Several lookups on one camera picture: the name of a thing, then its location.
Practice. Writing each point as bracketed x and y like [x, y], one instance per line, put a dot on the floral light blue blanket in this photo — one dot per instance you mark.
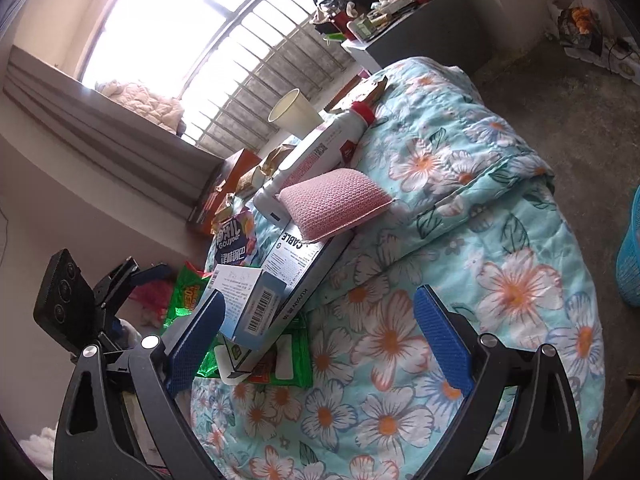
[450, 220]

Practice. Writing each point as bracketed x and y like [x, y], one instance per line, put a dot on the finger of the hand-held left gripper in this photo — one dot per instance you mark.
[155, 272]
[117, 280]

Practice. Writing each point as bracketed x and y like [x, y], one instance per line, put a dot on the grey left curtain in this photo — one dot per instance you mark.
[100, 130]

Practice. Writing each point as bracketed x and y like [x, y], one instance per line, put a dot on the blue plastic basket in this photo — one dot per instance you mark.
[630, 260]

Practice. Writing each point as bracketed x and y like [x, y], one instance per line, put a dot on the red thermos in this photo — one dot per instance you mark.
[342, 20]

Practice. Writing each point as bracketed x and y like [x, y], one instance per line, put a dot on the brown crumpled wrapper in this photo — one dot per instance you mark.
[277, 157]

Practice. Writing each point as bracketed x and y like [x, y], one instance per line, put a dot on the white fleece blanket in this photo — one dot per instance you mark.
[40, 445]

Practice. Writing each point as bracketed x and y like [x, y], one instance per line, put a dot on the white paper cup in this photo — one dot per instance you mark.
[295, 115]

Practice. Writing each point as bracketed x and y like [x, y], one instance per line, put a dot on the green snack bag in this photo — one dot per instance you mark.
[302, 360]

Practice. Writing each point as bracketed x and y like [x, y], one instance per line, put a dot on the pink sponge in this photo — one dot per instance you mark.
[330, 200]

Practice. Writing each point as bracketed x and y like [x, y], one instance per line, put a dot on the metal window railing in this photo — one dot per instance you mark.
[280, 60]

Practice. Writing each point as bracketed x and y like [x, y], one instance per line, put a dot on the dark purple snack bag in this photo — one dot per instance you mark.
[232, 245]

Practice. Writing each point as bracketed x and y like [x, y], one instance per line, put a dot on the long white carton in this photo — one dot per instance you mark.
[305, 270]

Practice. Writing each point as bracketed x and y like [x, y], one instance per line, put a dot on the white and blue carton box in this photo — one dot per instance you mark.
[250, 300]

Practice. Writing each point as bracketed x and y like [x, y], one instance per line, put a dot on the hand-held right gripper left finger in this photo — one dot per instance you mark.
[195, 345]

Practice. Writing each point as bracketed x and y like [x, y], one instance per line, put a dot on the orange and black snack bag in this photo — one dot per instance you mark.
[580, 22]

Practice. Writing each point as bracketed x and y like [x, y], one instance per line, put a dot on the grey cabinet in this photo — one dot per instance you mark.
[440, 30]

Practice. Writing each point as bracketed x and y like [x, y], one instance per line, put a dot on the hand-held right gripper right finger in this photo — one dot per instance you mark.
[442, 340]

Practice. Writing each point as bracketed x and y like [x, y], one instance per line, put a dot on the orange cardboard box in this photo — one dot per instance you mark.
[220, 185]

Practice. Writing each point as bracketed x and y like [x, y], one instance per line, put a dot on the white quilted jacket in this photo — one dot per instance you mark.
[145, 102]

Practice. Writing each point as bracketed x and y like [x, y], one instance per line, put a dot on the white plastic bottle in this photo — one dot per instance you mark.
[320, 150]

